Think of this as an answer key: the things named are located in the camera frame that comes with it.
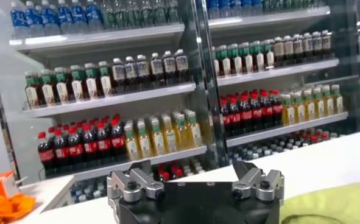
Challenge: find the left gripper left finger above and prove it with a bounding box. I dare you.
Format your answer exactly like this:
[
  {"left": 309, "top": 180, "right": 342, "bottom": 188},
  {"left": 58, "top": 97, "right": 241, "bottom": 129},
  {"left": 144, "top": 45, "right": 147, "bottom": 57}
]
[{"left": 106, "top": 159, "right": 165, "bottom": 203}]

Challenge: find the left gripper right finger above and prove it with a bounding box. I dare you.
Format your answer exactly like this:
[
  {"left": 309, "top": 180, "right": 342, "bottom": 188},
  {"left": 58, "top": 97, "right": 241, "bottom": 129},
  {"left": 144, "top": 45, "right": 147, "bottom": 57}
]
[{"left": 231, "top": 160, "right": 284, "bottom": 202}]

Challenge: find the green printed t-shirt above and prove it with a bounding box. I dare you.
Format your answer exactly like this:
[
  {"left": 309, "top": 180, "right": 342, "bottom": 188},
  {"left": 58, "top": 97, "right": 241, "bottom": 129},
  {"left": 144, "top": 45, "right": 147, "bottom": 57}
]
[{"left": 280, "top": 181, "right": 360, "bottom": 224}]

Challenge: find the white shelf board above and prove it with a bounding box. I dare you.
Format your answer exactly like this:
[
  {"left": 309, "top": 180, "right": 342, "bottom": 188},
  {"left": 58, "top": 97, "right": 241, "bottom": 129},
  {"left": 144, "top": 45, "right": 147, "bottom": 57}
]
[
  {"left": 10, "top": 23, "right": 185, "bottom": 52},
  {"left": 45, "top": 145, "right": 208, "bottom": 181},
  {"left": 217, "top": 58, "right": 341, "bottom": 88},
  {"left": 23, "top": 82, "right": 197, "bottom": 119},
  {"left": 227, "top": 111, "right": 350, "bottom": 149},
  {"left": 208, "top": 5, "right": 331, "bottom": 31}
]

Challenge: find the yellow tea bottle green label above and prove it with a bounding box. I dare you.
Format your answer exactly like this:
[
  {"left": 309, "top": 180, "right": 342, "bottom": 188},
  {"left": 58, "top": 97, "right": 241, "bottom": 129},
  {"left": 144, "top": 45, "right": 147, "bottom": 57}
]
[
  {"left": 175, "top": 113, "right": 189, "bottom": 151},
  {"left": 150, "top": 117, "right": 166, "bottom": 156},
  {"left": 186, "top": 111, "right": 203, "bottom": 149},
  {"left": 331, "top": 84, "right": 344, "bottom": 115},
  {"left": 303, "top": 89, "right": 316, "bottom": 122},
  {"left": 292, "top": 93, "right": 305, "bottom": 124},
  {"left": 322, "top": 85, "right": 335, "bottom": 117},
  {"left": 162, "top": 115, "right": 177, "bottom": 153},
  {"left": 136, "top": 121, "right": 152, "bottom": 158},
  {"left": 124, "top": 124, "right": 140, "bottom": 161},
  {"left": 312, "top": 87, "right": 325, "bottom": 119},
  {"left": 281, "top": 94, "right": 295, "bottom": 126}
]

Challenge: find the blue label water bottle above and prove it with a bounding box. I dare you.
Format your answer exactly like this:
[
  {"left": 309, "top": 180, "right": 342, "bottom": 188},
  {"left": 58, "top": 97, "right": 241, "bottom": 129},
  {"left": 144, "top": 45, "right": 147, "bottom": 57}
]
[
  {"left": 86, "top": 0, "right": 104, "bottom": 31},
  {"left": 241, "top": 0, "right": 253, "bottom": 15},
  {"left": 25, "top": 1, "right": 43, "bottom": 37},
  {"left": 57, "top": 0, "right": 74, "bottom": 34},
  {"left": 206, "top": 0, "right": 219, "bottom": 18},
  {"left": 230, "top": 0, "right": 242, "bottom": 16},
  {"left": 218, "top": 0, "right": 231, "bottom": 18},
  {"left": 71, "top": 0, "right": 89, "bottom": 33},
  {"left": 71, "top": 185, "right": 86, "bottom": 203},
  {"left": 41, "top": 0, "right": 58, "bottom": 36},
  {"left": 10, "top": 1, "right": 28, "bottom": 39}
]

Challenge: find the large white work table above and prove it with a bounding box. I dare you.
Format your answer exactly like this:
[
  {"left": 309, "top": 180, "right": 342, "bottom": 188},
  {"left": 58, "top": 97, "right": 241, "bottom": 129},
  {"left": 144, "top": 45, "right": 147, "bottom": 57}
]
[{"left": 13, "top": 129, "right": 360, "bottom": 224}]

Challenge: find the white side table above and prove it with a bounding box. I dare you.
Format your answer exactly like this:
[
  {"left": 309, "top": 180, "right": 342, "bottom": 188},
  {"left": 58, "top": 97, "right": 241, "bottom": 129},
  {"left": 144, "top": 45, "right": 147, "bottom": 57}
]
[{"left": 18, "top": 175, "right": 77, "bottom": 214}]

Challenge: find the black framed display cooler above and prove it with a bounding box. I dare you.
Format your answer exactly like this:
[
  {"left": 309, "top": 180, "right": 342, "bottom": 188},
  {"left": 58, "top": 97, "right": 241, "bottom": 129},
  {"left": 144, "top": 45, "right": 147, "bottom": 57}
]
[{"left": 0, "top": 0, "right": 360, "bottom": 203}]

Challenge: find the blue label dark drink bottle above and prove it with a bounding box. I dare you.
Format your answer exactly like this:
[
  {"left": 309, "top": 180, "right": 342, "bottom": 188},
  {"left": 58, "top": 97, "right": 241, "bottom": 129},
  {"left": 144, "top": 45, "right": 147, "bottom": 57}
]
[
  {"left": 302, "top": 32, "right": 314, "bottom": 61},
  {"left": 292, "top": 33, "right": 305, "bottom": 63},
  {"left": 150, "top": 52, "right": 164, "bottom": 88},
  {"left": 124, "top": 55, "right": 138, "bottom": 92},
  {"left": 311, "top": 31, "right": 323, "bottom": 60},
  {"left": 174, "top": 49, "right": 189, "bottom": 83},
  {"left": 163, "top": 51, "right": 177, "bottom": 85},
  {"left": 136, "top": 54, "right": 150, "bottom": 91},
  {"left": 320, "top": 29, "right": 333, "bottom": 58},
  {"left": 111, "top": 57, "right": 126, "bottom": 94}
]

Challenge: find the crumpled orange cloth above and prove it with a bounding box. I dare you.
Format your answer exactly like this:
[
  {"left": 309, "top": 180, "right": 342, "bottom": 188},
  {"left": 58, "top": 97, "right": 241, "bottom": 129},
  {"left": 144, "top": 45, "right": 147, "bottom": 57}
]
[{"left": 0, "top": 193, "right": 37, "bottom": 224}]

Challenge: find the beige label dark drink bottle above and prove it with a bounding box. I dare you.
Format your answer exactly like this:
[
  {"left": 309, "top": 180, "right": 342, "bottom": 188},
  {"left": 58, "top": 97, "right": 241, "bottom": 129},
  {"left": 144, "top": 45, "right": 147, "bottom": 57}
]
[
  {"left": 273, "top": 37, "right": 286, "bottom": 67},
  {"left": 283, "top": 35, "right": 295, "bottom": 66}
]

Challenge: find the orange and white box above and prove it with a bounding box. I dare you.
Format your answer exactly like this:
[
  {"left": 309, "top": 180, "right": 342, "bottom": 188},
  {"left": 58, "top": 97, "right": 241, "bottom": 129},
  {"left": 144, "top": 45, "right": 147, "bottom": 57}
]
[{"left": 0, "top": 170, "right": 19, "bottom": 198}]

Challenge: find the clear green water bottle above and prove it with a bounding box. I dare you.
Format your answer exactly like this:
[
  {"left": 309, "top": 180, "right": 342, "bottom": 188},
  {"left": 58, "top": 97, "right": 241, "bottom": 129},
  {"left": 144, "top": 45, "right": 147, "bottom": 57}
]
[
  {"left": 102, "top": 0, "right": 116, "bottom": 30},
  {"left": 139, "top": 0, "right": 154, "bottom": 27},
  {"left": 115, "top": 0, "right": 128, "bottom": 29},
  {"left": 153, "top": 0, "right": 168, "bottom": 26},
  {"left": 127, "top": 0, "right": 141, "bottom": 27},
  {"left": 166, "top": 0, "right": 180, "bottom": 24}
]

